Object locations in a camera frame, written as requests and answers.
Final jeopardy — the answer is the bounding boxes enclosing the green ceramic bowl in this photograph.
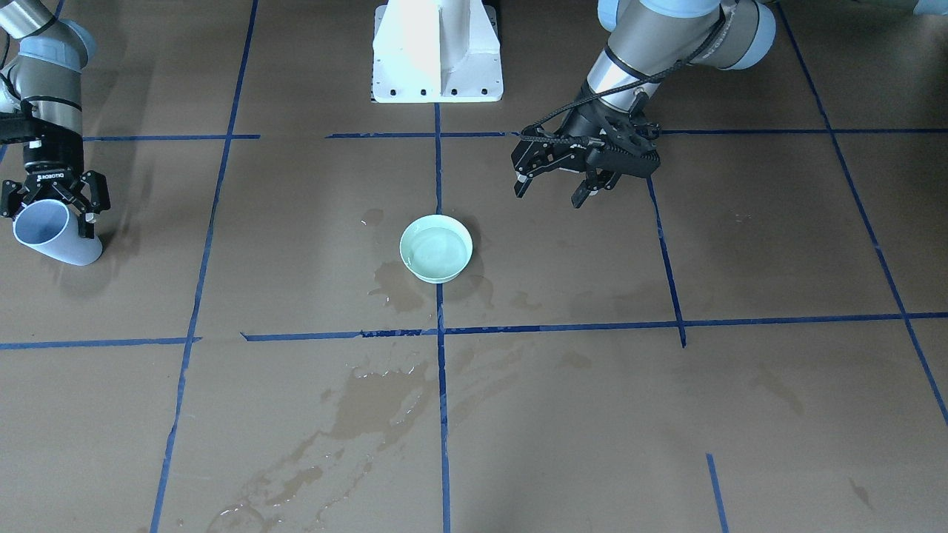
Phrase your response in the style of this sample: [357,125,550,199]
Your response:
[398,215,473,284]

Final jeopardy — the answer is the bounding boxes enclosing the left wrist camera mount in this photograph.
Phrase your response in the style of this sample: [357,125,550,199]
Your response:
[586,111,661,178]

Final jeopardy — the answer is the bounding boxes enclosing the white pedestal column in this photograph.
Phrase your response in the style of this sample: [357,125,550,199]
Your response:
[370,1,504,104]

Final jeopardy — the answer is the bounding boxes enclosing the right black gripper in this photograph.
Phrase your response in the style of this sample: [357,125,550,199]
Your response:
[1,136,111,239]

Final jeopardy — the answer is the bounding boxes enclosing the black camera cable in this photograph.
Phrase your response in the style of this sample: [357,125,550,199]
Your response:
[518,7,730,145]

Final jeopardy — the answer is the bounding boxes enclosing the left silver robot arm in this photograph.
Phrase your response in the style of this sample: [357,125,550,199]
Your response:
[511,1,776,208]

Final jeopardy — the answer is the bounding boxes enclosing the blue plastic cup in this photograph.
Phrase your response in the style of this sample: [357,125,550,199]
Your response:
[13,199,104,266]

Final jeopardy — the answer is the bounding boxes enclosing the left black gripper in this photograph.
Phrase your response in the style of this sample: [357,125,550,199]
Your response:
[511,89,644,209]

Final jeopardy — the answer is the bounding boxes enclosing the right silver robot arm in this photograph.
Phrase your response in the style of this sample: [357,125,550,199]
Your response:
[1,1,110,239]

